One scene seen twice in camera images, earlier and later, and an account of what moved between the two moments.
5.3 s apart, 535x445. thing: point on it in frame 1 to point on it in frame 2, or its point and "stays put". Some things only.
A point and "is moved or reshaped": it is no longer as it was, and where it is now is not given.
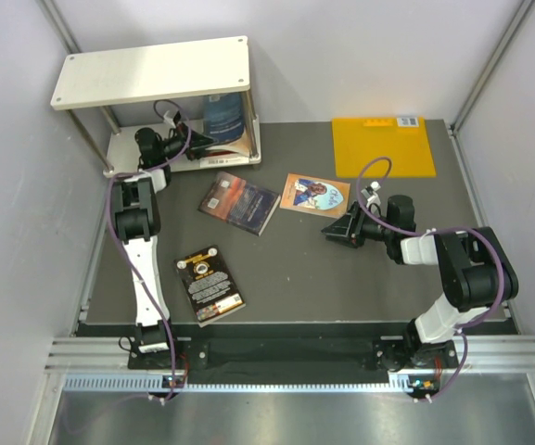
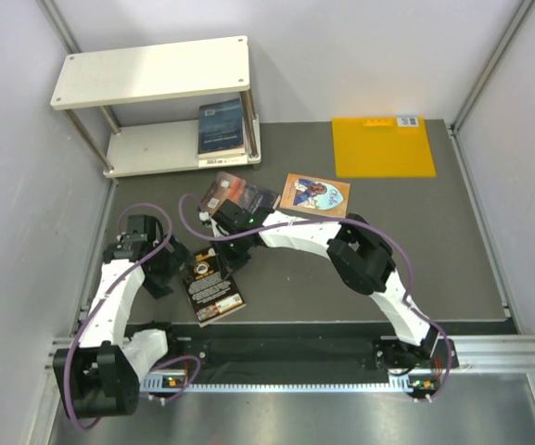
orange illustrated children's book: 317,196 stays put
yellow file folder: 404,141 stays put
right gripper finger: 348,228 to 235,259
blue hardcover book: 223,116 is moved or reshaped
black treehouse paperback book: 208,285 stays put
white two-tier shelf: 152,72 stays put
